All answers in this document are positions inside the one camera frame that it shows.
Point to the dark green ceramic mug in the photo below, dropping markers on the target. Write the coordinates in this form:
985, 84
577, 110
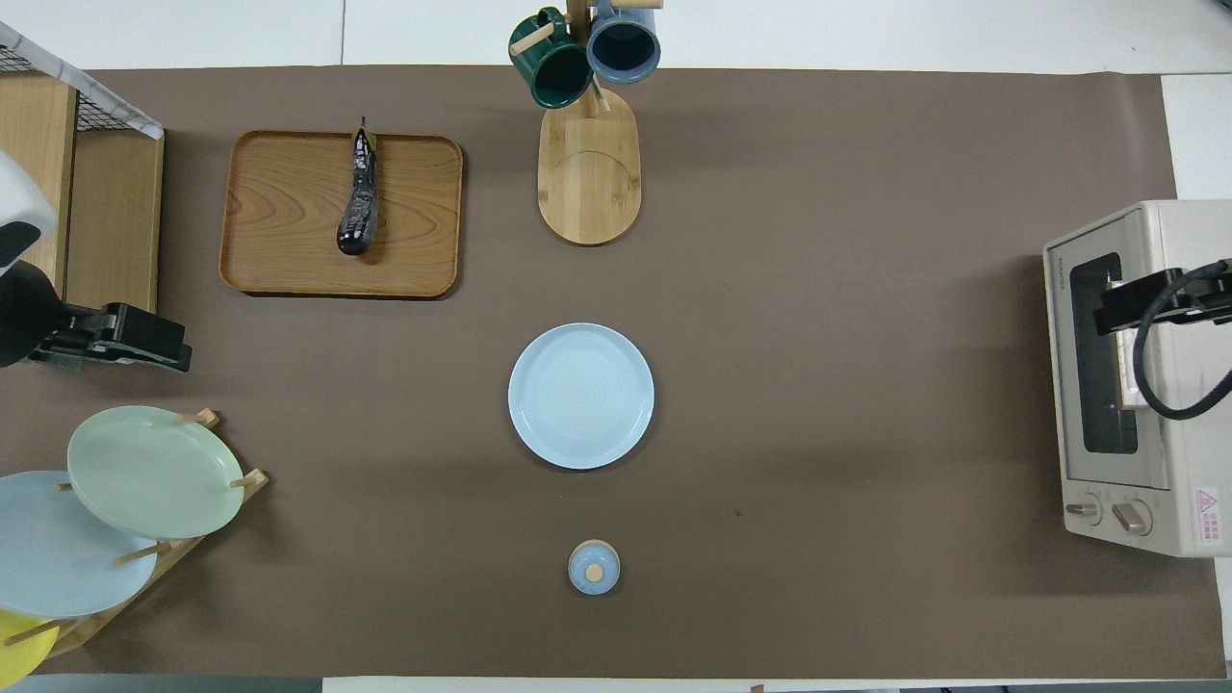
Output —
558, 75

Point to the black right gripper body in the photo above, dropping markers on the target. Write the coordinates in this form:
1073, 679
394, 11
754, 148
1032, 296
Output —
1116, 308

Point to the two-tier wooden shelf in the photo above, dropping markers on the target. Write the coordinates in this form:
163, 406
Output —
115, 212

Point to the blue ceramic mug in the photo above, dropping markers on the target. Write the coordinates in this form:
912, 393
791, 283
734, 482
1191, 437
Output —
624, 48

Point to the light blue ceramic plate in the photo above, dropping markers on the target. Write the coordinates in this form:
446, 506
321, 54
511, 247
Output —
577, 395
58, 568

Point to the wooden plate rack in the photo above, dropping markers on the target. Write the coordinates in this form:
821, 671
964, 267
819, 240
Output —
252, 477

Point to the brown paper table mat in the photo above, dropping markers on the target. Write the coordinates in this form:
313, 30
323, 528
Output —
770, 385

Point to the rectangular wooden serving tray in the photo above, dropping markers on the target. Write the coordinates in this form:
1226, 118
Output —
279, 212

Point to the wooden mug tree stand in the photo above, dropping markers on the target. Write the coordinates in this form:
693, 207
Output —
589, 183

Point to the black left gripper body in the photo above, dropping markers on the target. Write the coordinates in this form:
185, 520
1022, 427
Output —
144, 332

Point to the beige oven knob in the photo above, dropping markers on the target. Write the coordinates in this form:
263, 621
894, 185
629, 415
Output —
1131, 517
1083, 508

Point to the yellow ceramic plate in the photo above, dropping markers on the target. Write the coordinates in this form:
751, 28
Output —
19, 654

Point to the pale green ceramic plate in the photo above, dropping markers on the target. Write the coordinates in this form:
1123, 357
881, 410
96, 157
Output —
144, 472

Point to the dark roasted eggplant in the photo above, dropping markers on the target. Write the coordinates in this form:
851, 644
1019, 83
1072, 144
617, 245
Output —
358, 217

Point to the cream toaster oven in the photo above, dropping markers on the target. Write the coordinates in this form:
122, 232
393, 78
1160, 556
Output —
1189, 443

